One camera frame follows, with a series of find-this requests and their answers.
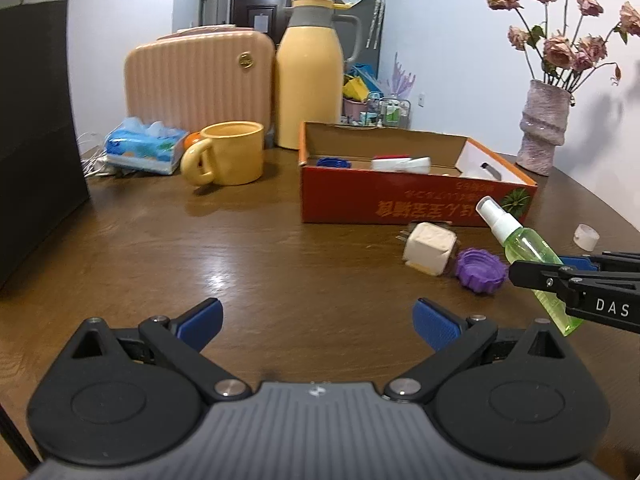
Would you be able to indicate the pink ribbed hard suitcase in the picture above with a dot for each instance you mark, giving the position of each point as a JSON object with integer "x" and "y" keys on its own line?
{"x": 190, "y": 80}

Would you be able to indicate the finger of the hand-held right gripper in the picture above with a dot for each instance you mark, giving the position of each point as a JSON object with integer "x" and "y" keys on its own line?
{"x": 575, "y": 261}
{"x": 535, "y": 272}

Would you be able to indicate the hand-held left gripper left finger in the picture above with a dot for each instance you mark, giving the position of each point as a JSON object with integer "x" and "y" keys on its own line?
{"x": 200, "y": 320}

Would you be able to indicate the blue tissue pack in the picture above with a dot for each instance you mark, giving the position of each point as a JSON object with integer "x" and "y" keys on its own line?
{"x": 140, "y": 152}

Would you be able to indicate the pink bucket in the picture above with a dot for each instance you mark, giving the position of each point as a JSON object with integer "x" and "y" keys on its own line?
{"x": 354, "y": 109}

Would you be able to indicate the white plastic cap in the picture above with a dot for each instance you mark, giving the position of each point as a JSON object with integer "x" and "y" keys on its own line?
{"x": 586, "y": 237}

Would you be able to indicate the green spray bottle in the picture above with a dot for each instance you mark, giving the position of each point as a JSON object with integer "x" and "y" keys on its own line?
{"x": 525, "y": 242}

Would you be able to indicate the orange cardboard box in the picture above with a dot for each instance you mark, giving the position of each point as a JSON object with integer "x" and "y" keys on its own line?
{"x": 390, "y": 200}

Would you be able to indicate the cream plug adapter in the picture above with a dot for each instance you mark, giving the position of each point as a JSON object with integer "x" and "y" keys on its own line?
{"x": 427, "y": 250}

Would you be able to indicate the white paper notice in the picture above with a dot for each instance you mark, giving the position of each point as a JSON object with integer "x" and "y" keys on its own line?
{"x": 261, "y": 22}

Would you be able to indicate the purple wall decoration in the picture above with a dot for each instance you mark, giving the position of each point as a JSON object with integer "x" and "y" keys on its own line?
{"x": 400, "y": 80}

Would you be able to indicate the pink textured vase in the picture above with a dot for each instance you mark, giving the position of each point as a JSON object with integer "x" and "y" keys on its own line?
{"x": 542, "y": 125}

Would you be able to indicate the yellow ceramic mug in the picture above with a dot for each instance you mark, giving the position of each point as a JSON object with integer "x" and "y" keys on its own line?
{"x": 235, "y": 155}

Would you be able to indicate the yellow thermos jug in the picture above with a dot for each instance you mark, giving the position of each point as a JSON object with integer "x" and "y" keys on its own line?
{"x": 307, "y": 85}

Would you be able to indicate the blue ridged cap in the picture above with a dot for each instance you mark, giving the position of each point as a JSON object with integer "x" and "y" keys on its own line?
{"x": 332, "y": 162}

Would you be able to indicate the bunch of dried roses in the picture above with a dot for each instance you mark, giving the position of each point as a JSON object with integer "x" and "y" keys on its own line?
{"x": 557, "y": 50}

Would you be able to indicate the black panel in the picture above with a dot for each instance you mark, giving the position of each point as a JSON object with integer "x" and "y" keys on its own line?
{"x": 35, "y": 135}

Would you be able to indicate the folded white umbrella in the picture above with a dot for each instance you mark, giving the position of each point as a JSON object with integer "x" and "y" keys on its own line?
{"x": 376, "y": 15}

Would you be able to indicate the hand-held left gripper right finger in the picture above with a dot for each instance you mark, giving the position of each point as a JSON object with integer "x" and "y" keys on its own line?
{"x": 440, "y": 327}

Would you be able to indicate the red and white lint brush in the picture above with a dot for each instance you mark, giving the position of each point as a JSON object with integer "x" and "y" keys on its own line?
{"x": 395, "y": 163}

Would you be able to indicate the dark brown entrance door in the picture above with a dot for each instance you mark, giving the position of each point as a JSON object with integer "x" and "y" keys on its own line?
{"x": 245, "y": 15}

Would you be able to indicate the purple ridged cap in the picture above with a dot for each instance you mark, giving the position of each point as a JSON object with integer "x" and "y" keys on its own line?
{"x": 477, "y": 270}

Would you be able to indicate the orange fruit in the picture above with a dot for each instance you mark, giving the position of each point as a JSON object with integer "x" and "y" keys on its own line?
{"x": 191, "y": 140}

